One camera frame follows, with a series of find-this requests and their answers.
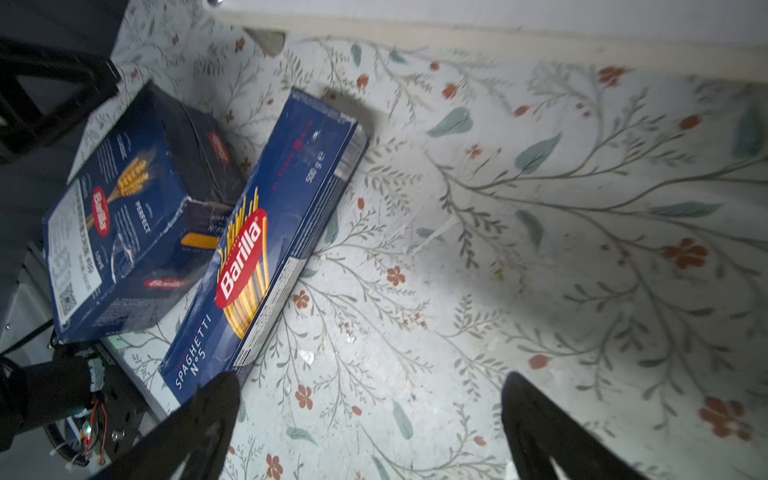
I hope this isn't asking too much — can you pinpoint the white two-tier shelf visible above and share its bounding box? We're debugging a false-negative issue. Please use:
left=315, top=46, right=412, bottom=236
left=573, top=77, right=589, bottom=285
left=202, top=0, right=767, bottom=83

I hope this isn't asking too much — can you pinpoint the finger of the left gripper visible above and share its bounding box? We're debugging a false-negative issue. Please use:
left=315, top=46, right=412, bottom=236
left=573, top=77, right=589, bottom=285
left=1, top=37, right=121, bottom=164

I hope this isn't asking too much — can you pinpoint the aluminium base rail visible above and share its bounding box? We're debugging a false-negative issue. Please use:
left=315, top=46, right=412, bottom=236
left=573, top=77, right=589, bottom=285
left=1, top=242, right=102, bottom=479

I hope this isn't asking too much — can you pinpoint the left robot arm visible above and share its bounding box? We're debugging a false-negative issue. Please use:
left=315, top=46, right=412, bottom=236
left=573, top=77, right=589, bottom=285
left=1, top=37, right=149, bottom=467

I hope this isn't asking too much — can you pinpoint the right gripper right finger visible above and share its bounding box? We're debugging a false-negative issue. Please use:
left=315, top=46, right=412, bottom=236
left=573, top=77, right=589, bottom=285
left=501, top=372, right=643, bottom=479

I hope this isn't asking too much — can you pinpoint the blue Barilla spaghetti box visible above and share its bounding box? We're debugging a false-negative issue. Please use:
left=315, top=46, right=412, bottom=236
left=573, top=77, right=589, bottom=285
left=159, top=88, right=370, bottom=403

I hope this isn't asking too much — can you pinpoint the blue Barilla pasta box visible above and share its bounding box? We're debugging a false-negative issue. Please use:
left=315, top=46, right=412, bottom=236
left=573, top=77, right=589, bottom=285
left=44, top=83, right=245, bottom=343

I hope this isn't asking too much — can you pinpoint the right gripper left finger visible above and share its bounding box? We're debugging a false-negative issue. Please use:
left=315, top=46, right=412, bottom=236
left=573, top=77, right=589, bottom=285
left=94, top=372, right=240, bottom=479

